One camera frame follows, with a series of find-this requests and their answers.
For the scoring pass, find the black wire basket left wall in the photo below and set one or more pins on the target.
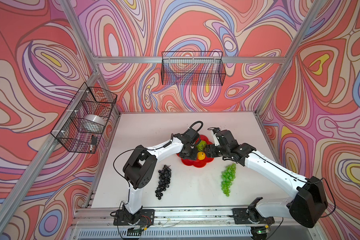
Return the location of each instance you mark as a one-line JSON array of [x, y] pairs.
[[69, 132]]

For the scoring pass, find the aluminium front rail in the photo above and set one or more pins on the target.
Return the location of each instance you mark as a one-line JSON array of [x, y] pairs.
[[177, 216]]

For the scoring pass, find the red flower-shaped fruit bowl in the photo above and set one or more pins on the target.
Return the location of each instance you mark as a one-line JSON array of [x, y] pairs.
[[198, 163]]

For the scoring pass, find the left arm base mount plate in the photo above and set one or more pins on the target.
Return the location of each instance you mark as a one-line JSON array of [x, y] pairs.
[[133, 217]]

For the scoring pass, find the green fake custard apple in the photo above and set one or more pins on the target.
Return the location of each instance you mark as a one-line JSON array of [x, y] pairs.
[[201, 145]]

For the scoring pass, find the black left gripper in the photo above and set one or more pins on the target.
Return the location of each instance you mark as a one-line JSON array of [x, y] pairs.
[[193, 157]]

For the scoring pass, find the black fake grape bunch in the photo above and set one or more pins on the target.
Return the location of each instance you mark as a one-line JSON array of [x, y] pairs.
[[164, 182]]

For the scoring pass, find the black wire basket back wall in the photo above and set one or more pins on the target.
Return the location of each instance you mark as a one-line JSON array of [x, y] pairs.
[[193, 68]]

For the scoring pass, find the black wire basket wall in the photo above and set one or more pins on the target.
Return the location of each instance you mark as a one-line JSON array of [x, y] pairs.
[[69, 132], [193, 68]]

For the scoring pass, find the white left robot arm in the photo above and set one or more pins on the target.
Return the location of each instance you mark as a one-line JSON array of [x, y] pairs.
[[140, 166]]

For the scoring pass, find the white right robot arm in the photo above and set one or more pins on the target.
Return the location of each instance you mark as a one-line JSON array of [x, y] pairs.
[[306, 201]]

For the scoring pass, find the white roll in basket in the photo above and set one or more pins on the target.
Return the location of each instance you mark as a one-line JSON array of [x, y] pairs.
[[93, 123]]

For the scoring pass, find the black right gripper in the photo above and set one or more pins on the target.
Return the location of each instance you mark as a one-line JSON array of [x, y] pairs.
[[210, 151]]

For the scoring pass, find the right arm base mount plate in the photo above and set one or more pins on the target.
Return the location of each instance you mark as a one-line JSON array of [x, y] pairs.
[[246, 216]]

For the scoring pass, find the green fake grape bunch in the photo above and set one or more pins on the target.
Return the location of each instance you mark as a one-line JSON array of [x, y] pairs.
[[228, 176]]

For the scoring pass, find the yellow fake lemon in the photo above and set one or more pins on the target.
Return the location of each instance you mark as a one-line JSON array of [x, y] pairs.
[[201, 156]]

